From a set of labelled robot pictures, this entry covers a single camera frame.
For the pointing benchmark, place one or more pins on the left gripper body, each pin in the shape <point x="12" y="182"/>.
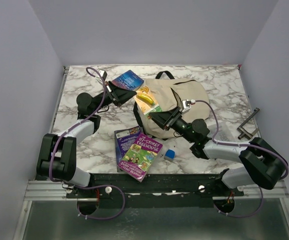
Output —
<point x="109" y="90"/>

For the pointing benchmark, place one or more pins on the grey metal bracket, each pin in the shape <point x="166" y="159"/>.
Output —
<point x="244" y="132"/>

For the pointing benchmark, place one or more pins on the banana toy card package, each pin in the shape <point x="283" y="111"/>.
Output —
<point x="146" y="101"/>

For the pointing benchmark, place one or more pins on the purple Treehouse book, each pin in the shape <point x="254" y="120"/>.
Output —
<point x="140" y="157"/>

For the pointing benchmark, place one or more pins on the cream canvas backpack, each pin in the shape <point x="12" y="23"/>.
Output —
<point x="164" y="93"/>

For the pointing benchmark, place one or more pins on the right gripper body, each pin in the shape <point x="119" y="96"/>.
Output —
<point x="177" y="123"/>

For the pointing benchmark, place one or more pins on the clear plastic organizer box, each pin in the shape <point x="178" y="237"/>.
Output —
<point x="223" y="134"/>

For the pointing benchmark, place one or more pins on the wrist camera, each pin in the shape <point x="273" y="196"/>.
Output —
<point x="186" y="105"/>
<point x="102" y="75"/>

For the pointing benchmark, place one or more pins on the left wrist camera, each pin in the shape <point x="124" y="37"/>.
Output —
<point x="102" y="75"/>

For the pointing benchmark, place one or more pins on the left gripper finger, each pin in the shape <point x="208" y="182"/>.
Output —
<point x="124" y="96"/>
<point x="129" y="85"/>

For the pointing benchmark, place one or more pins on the aluminium rail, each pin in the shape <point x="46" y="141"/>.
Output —
<point x="52" y="191"/>

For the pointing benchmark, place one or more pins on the blue eraser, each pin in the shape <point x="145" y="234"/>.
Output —
<point x="169" y="155"/>

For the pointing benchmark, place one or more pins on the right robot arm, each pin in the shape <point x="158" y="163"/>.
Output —
<point x="261" y="164"/>

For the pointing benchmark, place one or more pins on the blue Jane Eyre book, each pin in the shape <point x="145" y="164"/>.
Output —
<point x="129" y="75"/>

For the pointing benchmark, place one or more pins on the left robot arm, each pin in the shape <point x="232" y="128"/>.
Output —
<point x="57" y="158"/>

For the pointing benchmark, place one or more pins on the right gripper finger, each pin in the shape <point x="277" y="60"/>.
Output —
<point x="161" y="120"/>
<point x="170" y="113"/>

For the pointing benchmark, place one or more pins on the dark purple book underneath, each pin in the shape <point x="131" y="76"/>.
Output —
<point x="123" y="139"/>

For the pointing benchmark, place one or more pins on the black metal base plate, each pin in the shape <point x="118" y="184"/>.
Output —
<point x="159" y="191"/>

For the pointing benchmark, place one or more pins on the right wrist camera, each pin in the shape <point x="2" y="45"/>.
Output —
<point x="186" y="105"/>

